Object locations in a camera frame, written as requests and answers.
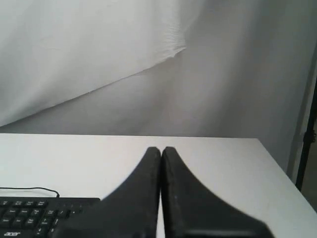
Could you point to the white backdrop cloth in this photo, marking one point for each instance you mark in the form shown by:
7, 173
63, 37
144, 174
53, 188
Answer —
210, 68

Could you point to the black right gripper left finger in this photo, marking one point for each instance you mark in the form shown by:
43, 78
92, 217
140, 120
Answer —
130, 211

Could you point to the black Acer keyboard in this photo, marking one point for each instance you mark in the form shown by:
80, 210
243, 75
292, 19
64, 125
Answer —
38, 217

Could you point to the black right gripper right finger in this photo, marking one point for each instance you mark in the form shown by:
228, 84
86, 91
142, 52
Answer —
191, 210

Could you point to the black tripod stand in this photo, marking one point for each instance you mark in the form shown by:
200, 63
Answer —
309, 138

